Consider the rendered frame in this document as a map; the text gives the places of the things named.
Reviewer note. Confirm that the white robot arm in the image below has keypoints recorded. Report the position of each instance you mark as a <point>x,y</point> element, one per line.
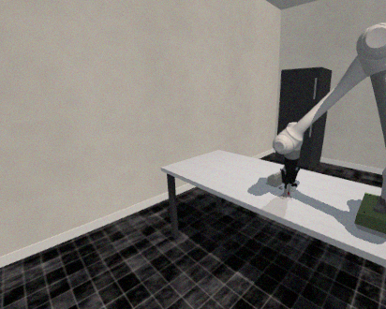
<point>370,62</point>

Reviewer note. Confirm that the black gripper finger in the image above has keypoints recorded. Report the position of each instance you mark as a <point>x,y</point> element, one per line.
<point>285,179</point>
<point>293,176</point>

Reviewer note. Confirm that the grey three-compartment bin rack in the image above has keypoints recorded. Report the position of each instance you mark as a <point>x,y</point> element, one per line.
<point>273,179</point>

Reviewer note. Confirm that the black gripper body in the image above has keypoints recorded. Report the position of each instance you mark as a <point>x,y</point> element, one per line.
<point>289,163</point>

